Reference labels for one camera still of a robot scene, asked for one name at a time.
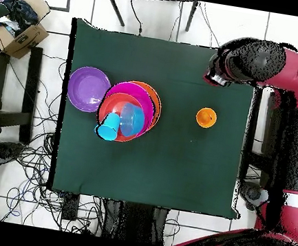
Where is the orange cup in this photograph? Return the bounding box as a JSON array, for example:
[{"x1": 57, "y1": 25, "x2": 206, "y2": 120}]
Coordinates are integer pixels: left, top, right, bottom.
[{"x1": 194, "y1": 106, "x2": 220, "y2": 131}]

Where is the large pink bowl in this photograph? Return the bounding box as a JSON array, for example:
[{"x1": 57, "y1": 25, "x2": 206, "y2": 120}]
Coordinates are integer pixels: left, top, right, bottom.
[{"x1": 98, "y1": 78, "x2": 160, "y2": 138}]

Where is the light blue shallow bowl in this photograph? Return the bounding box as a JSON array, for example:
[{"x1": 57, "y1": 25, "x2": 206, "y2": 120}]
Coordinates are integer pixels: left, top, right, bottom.
[{"x1": 116, "y1": 101, "x2": 148, "y2": 140}]

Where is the red bowl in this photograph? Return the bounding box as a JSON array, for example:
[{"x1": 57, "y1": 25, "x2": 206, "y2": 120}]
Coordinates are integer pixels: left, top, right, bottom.
[{"x1": 93, "y1": 89, "x2": 151, "y2": 146}]

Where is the light blue cup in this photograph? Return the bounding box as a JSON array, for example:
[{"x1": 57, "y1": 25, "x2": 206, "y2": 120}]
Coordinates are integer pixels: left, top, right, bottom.
[{"x1": 93, "y1": 109, "x2": 123, "y2": 143}]

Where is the large orange bowl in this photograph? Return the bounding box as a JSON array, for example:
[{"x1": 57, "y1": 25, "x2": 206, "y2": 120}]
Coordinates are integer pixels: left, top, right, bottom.
[{"x1": 121, "y1": 80, "x2": 166, "y2": 132}]

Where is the dark green tablecloth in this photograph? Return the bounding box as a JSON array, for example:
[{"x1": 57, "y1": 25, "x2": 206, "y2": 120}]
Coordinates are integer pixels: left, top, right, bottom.
[{"x1": 45, "y1": 16, "x2": 268, "y2": 221}]

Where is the purple bowl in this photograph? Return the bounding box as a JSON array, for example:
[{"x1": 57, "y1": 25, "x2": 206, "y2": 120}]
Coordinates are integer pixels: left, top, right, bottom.
[{"x1": 63, "y1": 63, "x2": 115, "y2": 116}]

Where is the black power strip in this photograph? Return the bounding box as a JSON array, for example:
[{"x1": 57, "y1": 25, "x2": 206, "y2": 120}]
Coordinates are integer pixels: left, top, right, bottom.
[{"x1": 60, "y1": 192, "x2": 82, "y2": 222}]

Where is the cardboard box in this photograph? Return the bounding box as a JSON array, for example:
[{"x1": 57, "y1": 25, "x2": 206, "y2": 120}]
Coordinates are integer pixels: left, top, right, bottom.
[{"x1": 0, "y1": 0, "x2": 56, "y2": 64}]

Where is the dark blue clothes bundle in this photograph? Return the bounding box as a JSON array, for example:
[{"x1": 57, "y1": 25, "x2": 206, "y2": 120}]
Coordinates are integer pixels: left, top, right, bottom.
[{"x1": 0, "y1": 0, "x2": 44, "y2": 39}]

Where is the black floor equipment with knob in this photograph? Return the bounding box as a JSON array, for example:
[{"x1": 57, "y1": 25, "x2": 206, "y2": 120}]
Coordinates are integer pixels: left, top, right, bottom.
[{"x1": 0, "y1": 139, "x2": 26, "y2": 169}]

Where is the tangle of floor cables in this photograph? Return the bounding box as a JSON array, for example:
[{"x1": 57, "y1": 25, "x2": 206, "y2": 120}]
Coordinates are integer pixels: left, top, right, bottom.
[{"x1": 0, "y1": 46, "x2": 136, "y2": 238}]

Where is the black metal frame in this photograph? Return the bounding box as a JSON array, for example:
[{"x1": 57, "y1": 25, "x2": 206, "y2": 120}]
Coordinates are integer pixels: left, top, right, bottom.
[{"x1": 0, "y1": 41, "x2": 46, "y2": 145}]

